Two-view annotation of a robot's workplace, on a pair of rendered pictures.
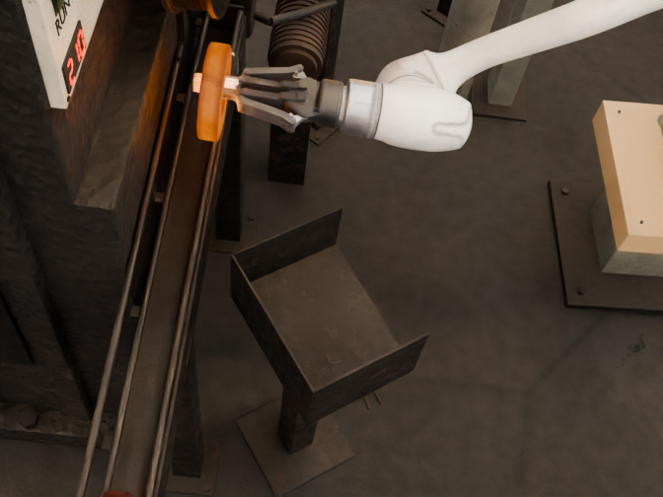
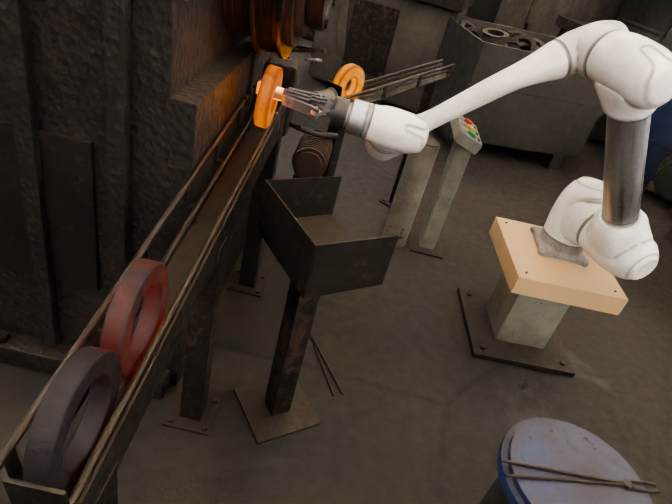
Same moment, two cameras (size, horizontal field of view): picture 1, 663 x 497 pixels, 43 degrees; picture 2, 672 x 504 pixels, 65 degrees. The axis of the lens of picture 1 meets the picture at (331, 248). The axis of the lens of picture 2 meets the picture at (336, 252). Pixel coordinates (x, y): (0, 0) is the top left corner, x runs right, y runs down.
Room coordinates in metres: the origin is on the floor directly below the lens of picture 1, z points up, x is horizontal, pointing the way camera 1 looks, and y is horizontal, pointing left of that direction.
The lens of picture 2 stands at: (-0.38, -0.08, 1.29)
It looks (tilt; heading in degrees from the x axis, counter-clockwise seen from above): 34 degrees down; 2
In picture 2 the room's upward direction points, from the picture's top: 15 degrees clockwise
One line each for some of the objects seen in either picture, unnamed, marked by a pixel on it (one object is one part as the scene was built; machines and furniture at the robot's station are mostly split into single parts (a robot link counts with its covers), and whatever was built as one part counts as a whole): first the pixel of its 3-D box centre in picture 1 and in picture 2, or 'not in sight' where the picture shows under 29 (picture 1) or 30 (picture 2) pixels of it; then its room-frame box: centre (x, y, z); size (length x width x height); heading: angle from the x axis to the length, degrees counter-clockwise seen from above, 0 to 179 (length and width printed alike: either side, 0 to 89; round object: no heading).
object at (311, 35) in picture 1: (294, 94); (303, 199); (1.45, 0.16, 0.27); 0.22 x 0.13 x 0.53; 4
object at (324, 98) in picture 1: (313, 101); (330, 109); (0.92, 0.07, 0.83); 0.09 x 0.08 x 0.07; 94
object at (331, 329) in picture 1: (311, 385); (300, 325); (0.64, -0.01, 0.36); 0.26 x 0.20 x 0.72; 39
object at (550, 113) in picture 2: not in sight; (507, 90); (3.64, -0.84, 0.39); 1.03 x 0.83 x 0.77; 109
